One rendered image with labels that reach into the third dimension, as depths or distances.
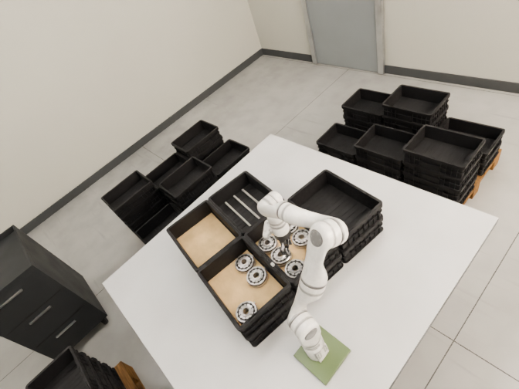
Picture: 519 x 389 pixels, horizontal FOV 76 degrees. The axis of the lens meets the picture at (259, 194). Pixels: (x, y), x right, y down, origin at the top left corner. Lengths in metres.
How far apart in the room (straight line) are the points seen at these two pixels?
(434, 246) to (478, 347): 0.77
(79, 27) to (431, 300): 4.05
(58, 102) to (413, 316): 3.95
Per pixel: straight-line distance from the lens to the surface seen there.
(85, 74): 4.43
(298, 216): 1.15
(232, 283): 1.73
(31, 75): 4.31
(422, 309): 1.69
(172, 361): 1.87
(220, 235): 1.93
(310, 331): 1.31
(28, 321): 2.85
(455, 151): 2.62
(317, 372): 1.59
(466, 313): 2.48
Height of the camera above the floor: 2.24
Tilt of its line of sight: 44 degrees down
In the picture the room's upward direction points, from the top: 24 degrees counter-clockwise
